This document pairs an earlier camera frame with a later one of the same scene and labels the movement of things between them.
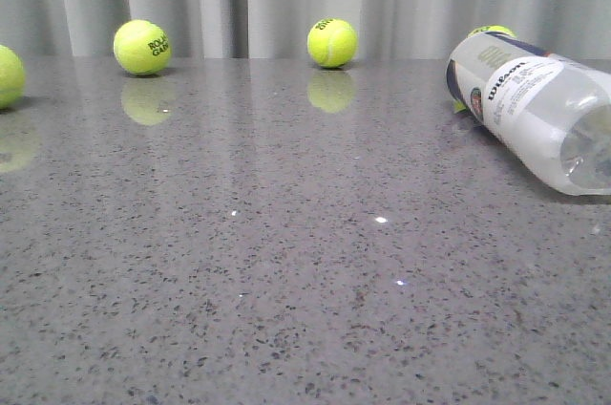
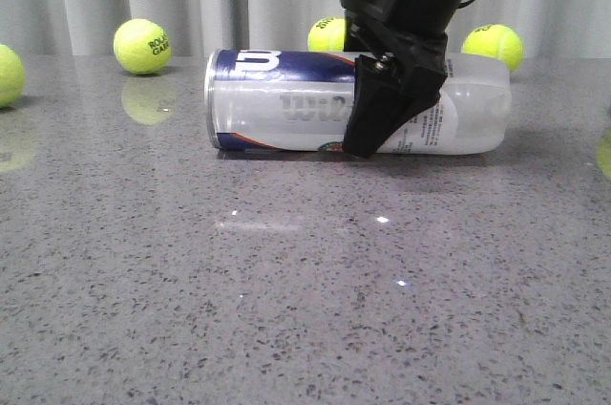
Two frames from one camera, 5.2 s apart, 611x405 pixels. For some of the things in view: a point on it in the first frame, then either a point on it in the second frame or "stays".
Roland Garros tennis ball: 141,48 stays
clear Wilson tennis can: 554,108 to 273,99
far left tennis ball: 12,77 stays
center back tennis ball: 331,42 stays
